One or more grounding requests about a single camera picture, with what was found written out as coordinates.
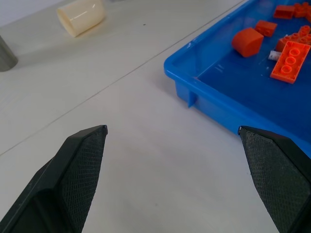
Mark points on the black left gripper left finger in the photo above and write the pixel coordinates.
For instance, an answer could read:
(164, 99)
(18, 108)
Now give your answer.
(60, 184)

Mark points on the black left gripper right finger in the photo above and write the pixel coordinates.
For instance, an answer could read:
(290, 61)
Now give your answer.
(277, 174)

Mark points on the blue plastic tray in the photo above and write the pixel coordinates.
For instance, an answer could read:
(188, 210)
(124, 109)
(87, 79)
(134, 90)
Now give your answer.
(243, 80)

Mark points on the orange flat studded plate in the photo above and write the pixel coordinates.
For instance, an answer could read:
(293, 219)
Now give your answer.
(289, 61)

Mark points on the small white plastic block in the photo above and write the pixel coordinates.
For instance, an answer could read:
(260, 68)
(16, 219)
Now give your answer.
(274, 55)

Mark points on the orange rounded block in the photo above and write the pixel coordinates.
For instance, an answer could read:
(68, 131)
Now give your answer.
(247, 41)

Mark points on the orange studded brick pile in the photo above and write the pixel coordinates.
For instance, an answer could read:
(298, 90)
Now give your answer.
(297, 37)

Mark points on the grey cylinder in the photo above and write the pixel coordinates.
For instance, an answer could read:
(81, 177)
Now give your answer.
(5, 57)

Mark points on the small orange studded brick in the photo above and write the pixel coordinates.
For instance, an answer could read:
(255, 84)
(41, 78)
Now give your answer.
(265, 27)

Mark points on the orange hollow rectangular brick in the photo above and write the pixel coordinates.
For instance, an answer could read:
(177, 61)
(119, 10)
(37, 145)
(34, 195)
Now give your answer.
(284, 11)

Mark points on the cream plastic cup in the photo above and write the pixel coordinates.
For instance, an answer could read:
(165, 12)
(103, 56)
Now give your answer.
(81, 17)

